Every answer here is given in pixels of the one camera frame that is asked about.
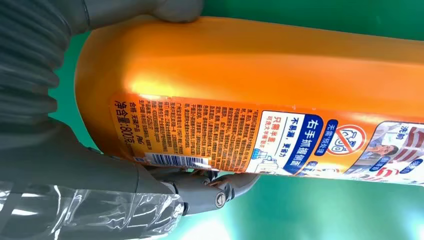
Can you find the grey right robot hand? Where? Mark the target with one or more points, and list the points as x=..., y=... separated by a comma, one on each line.
x=66, y=165

